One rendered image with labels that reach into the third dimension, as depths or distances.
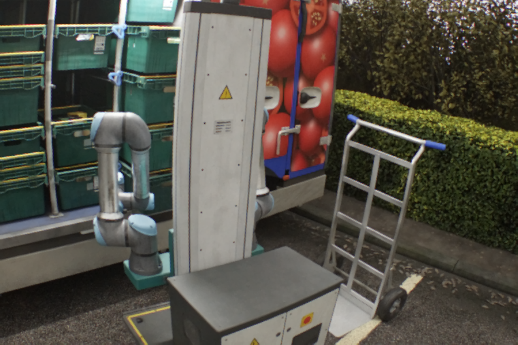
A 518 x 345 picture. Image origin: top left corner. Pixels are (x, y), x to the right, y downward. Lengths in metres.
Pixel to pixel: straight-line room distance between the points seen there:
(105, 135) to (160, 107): 0.76
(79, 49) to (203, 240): 1.25
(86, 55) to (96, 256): 1.18
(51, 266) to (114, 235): 0.85
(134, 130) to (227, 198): 0.43
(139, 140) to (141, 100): 0.66
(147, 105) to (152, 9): 0.63
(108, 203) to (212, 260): 0.47
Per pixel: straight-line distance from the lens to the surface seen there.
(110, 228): 1.58
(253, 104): 1.49
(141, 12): 2.41
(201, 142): 1.41
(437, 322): 2.85
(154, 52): 2.15
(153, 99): 2.18
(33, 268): 2.33
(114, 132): 1.51
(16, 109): 2.17
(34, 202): 2.33
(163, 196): 2.38
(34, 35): 2.15
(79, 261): 2.40
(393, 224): 3.96
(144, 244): 1.60
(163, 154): 2.30
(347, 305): 2.81
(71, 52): 2.22
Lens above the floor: 1.65
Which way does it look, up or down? 14 degrees down
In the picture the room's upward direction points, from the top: 5 degrees clockwise
